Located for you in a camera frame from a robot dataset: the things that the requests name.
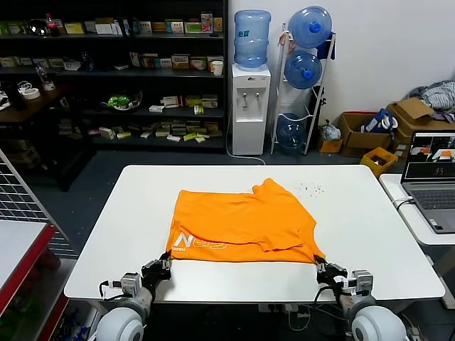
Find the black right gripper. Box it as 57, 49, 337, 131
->
312, 254, 348, 285

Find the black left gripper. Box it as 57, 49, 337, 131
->
141, 250, 174, 285

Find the orange t-shirt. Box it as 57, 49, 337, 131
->
169, 177, 326, 266

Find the pile of grey clothes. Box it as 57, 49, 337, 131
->
407, 80, 455, 123

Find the white side table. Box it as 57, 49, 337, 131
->
378, 173, 455, 310

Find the yellow plastic bin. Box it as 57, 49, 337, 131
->
360, 146, 399, 174

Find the small yellow cardboard box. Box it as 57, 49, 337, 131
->
318, 136, 344, 153

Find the grey laptop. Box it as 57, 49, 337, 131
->
400, 130, 455, 234

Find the closed brown cardboard box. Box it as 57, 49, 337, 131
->
339, 112, 394, 157

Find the blue water jug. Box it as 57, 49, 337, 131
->
284, 50, 323, 90
276, 112, 309, 156
287, 6, 333, 49

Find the white plastic bag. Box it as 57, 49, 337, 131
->
321, 119, 342, 142

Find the white water dispenser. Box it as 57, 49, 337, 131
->
231, 63, 272, 156

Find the red-edged white table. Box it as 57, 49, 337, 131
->
0, 219, 58, 310

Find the blue and white bag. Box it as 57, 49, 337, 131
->
361, 108, 401, 134

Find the open brown cardboard box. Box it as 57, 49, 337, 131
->
387, 97, 455, 156

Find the black shelving unit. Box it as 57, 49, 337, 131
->
0, 0, 229, 155

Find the dark brown desk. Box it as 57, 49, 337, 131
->
0, 84, 72, 193

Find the clear plastic bottle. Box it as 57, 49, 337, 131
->
35, 65, 56, 91

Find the black thermos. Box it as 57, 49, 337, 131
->
6, 82, 28, 110

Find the upright blue water bottle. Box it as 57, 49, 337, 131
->
233, 9, 272, 70

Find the cola bottle red cap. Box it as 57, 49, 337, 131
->
44, 13, 60, 38

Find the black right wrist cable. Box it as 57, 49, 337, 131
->
313, 283, 341, 310

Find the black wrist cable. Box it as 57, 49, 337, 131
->
97, 280, 124, 302
313, 283, 341, 310

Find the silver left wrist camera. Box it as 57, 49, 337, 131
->
119, 271, 142, 296

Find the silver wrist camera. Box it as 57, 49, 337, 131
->
119, 271, 142, 296
350, 269, 375, 296

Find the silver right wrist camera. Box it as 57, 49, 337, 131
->
350, 269, 375, 296

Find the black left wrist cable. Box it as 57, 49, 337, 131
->
97, 280, 124, 302

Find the white dispenser power cable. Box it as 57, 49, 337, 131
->
226, 134, 266, 164

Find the white wire grid panel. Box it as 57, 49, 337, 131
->
0, 147, 70, 242

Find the white wire jug rack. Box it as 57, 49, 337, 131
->
270, 23, 338, 156

